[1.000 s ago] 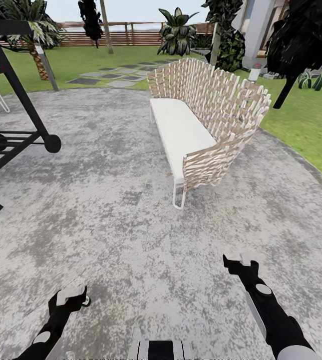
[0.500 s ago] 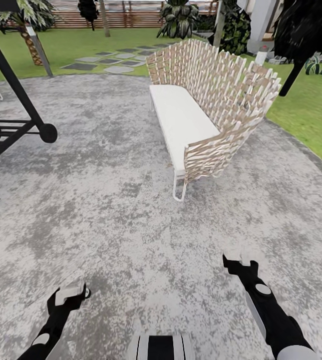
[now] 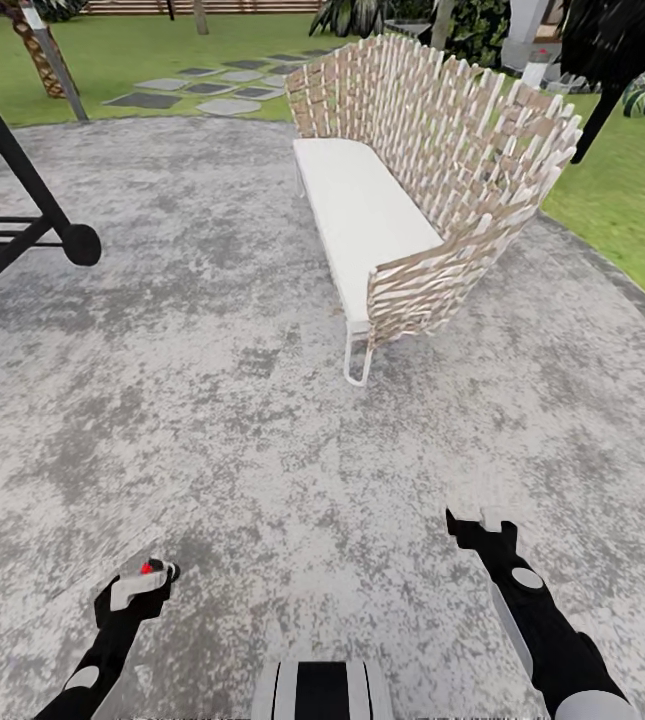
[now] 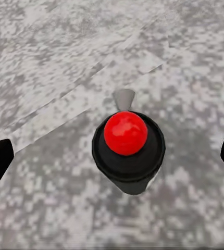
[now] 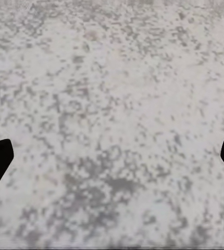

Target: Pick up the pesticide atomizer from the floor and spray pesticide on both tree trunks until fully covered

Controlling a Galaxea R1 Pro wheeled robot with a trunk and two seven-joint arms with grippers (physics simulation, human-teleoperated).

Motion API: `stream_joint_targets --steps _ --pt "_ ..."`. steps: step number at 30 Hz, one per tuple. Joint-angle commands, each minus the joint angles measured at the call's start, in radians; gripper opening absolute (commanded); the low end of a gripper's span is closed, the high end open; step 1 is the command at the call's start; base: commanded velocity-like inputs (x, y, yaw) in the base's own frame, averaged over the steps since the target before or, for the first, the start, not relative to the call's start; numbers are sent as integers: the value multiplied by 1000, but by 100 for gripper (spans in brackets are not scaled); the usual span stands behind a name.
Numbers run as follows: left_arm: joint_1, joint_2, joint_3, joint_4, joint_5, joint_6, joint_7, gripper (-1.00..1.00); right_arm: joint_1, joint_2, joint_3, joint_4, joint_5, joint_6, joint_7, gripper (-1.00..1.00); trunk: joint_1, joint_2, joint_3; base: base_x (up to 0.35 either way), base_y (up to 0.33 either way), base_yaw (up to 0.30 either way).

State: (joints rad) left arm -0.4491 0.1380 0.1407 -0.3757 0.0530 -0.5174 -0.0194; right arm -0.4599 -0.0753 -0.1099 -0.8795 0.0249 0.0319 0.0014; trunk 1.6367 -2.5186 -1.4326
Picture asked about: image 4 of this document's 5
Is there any pesticide atomizer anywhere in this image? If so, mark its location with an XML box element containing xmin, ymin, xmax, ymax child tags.
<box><xmin>91</xmin><ymin>89</ymin><xmax>166</xmax><ymax>195</ymax></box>

